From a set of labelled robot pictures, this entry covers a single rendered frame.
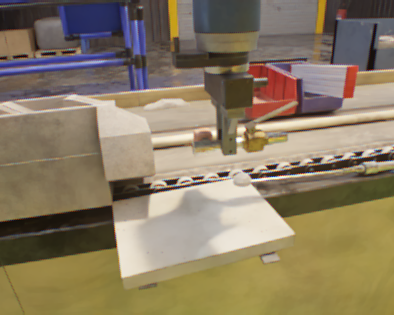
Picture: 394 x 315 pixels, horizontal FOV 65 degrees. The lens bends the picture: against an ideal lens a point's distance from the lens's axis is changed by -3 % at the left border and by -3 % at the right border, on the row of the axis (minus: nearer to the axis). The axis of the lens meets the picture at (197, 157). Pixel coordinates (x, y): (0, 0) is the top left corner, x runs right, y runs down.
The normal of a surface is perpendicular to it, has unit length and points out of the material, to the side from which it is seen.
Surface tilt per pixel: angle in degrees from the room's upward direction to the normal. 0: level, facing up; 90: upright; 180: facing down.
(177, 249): 0
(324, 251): 90
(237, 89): 90
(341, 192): 90
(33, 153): 80
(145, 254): 0
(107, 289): 90
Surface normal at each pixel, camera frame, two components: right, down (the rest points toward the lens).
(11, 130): 0.22, 0.27
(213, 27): -0.48, 0.40
